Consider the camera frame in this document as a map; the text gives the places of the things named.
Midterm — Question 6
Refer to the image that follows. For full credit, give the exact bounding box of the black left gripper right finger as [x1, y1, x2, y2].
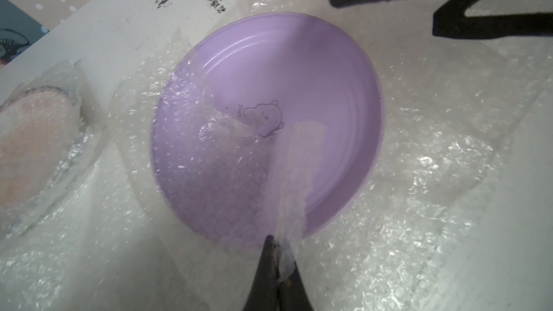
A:
[277, 263, 313, 311]

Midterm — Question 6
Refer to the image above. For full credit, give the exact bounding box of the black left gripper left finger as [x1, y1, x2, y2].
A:
[243, 236, 279, 311]

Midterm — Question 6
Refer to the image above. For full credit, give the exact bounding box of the purple plate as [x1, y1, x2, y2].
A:
[151, 12, 384, 247]

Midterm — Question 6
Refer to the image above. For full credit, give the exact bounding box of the patterned plate in bubble wrap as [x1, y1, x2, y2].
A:
[1, 60, 106, 241]

